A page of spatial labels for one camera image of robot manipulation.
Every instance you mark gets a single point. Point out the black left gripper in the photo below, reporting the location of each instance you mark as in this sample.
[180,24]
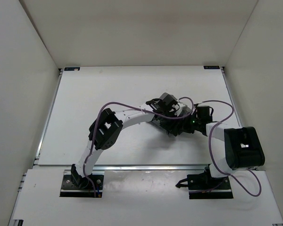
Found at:
[171,111]

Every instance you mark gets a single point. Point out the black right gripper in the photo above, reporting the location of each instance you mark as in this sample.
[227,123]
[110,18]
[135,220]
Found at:
[194,116]

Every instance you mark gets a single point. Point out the grey pleated skirt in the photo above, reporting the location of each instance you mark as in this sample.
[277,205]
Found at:
[172,126]

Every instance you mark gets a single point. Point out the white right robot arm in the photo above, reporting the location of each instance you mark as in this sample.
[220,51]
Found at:
[243,149]

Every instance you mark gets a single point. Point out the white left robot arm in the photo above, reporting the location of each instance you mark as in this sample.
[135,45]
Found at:
[111,120]

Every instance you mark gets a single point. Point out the blue label sticker right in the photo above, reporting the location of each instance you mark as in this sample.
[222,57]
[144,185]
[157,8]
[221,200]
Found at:
[211,67]

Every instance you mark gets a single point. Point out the blue label sticker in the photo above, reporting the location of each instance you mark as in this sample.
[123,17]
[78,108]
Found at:
[71,68]
[211,67]

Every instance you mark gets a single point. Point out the blue label sticker left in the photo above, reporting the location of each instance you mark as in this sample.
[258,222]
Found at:
[71,68]

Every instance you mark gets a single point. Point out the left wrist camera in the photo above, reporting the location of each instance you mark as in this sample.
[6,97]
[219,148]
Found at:
[182,109]

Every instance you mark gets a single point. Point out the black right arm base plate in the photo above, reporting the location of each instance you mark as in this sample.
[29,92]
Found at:
[203,187]

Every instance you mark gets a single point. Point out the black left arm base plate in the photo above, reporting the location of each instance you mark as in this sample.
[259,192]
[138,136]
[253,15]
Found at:
[85,190]

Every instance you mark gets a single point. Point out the aluminium table edge rail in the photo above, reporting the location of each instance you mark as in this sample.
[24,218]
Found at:
[125,167]

